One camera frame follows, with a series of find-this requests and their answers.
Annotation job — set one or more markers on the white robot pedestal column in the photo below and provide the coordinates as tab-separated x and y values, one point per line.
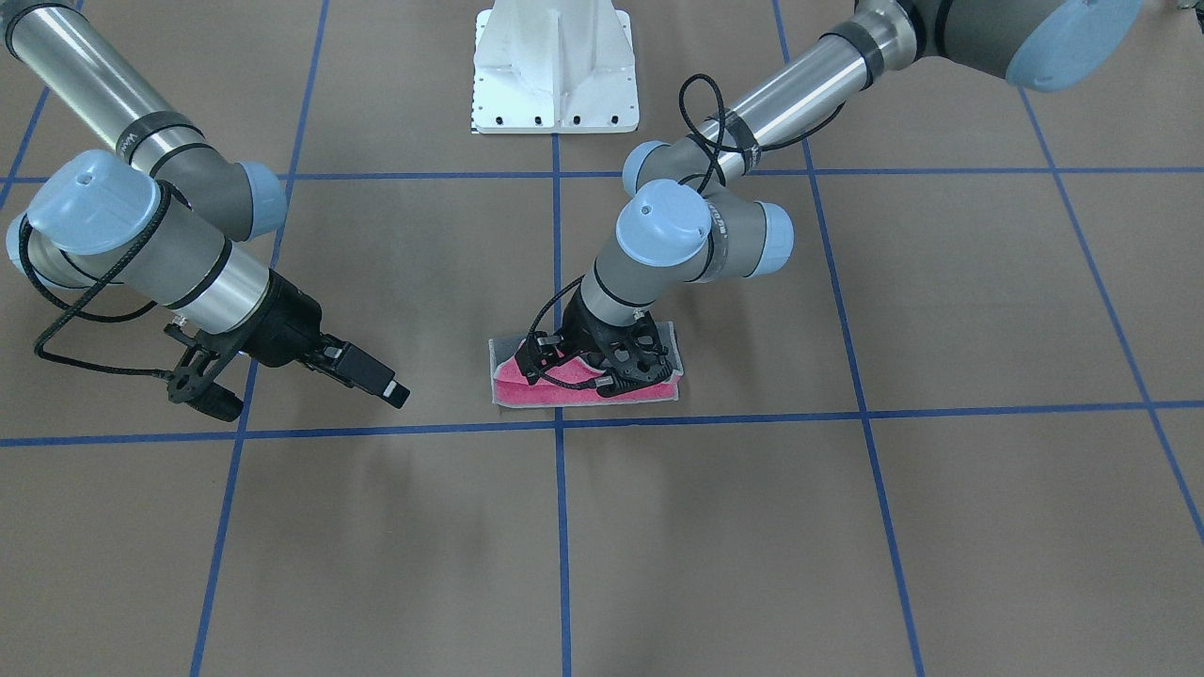
554	67

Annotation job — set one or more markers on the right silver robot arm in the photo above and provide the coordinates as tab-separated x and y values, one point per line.
161	211

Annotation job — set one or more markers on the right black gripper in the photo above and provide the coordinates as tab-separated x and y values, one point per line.
285	325

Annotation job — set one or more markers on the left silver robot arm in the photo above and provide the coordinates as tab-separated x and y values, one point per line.
683	224

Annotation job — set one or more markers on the pink towel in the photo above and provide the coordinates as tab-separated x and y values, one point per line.
511	388

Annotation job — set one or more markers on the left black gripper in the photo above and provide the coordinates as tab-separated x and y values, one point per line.
585	336

